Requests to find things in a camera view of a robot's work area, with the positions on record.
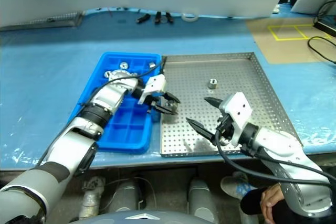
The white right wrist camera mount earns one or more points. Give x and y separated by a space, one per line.
240 106

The brown cardboard sheet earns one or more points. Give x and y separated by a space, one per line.
288 51

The grey robot torso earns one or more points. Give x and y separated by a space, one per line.
147 217

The black flat device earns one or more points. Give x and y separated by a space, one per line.
325 28

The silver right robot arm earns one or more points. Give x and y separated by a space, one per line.
278 140

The person's bare hand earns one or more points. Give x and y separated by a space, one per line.
271 197

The long perforated metal tray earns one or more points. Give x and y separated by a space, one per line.
52 20

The grey rounded robot leg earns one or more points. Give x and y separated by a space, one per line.
200 200
126 195

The white grey lumpy object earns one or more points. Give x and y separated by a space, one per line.
90 197

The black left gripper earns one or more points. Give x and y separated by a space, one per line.
153 101

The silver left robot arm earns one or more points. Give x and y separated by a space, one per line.
110 95

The silver metal nut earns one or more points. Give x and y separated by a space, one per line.
212 83

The white tape roll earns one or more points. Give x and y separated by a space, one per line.
185 18

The white sneaker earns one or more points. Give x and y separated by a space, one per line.
233 184

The blue plastic compartment tray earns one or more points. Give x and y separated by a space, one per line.
131 129

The person's black sleeved forearm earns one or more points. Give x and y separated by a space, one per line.
252 200

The small white object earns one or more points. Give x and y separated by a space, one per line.
275 9

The perforated steel tray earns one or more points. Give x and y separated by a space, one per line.
236 72

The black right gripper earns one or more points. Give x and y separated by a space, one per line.
225 128

